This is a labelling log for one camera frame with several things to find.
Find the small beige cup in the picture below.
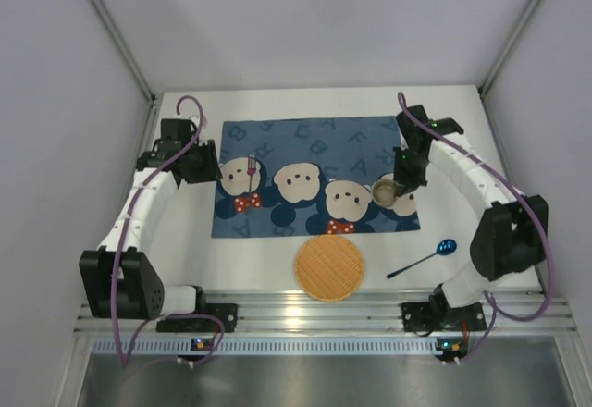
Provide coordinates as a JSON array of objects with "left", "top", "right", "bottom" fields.
[{"left": 371, "top": 173, "right": 397, "bottom": 208}]

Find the silver fork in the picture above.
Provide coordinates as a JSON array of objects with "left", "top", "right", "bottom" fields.
[{"left": 247, "top": 154, "right": 257, "bottom": 193}]

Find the blue metallic spoon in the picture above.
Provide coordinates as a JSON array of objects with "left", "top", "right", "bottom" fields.
[{"left": 386, "top": 239, "right": 458, "bottom": 279}]

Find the blue bear print placemat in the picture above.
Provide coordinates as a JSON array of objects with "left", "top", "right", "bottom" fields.
[{"left": 212, "top": 116, "right": 420, "bottom": 239}]

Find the round woven bamboo plate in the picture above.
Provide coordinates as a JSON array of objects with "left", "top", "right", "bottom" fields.
[{"left": 294, "top": 235, "right": 365, "bottom": 302}]

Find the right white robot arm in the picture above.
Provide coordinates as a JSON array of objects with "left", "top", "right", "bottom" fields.
[{"left": 394, "top": 105, "right": 549, "bottom": 309}]

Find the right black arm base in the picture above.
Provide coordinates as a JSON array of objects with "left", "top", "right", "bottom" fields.
[{"left": 401, "top": 285, "right": 487, "bottom": 337}]

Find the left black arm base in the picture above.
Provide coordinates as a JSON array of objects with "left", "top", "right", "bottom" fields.
[{"left": 156, "top": 303, "right": 239, "bottom": 333}]

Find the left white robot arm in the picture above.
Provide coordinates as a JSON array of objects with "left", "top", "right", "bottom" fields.
[{"left": 79, "top": 117, "right": 221, "bottom": 320}]

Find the aluminium mounting rail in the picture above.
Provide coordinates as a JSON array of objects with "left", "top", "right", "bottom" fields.
[{"left": 74, "top": 290, "right": 577, "bottom": 336}]

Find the left aluminium frame post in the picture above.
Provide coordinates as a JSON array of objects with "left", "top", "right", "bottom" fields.
[{"left": 89, "top": 0, "right": 155, "bottom": 103}]

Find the aluminium frame post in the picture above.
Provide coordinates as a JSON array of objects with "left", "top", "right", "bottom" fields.
[
  {"left": 89, "top": 0, "right": 155, "bottom": 103},
  {"left": 477, "top": 0, "right": 544, "bottom": 101}
]

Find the perforated cable tray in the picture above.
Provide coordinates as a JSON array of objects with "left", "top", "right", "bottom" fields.
[{"left": 92, "top": 337, "right": 468, "bottom": 357}]

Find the right aluminium frame post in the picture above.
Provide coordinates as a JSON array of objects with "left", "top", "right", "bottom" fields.
[{"left": 477, "top": 0, "right": 544, "bottom": 101}]

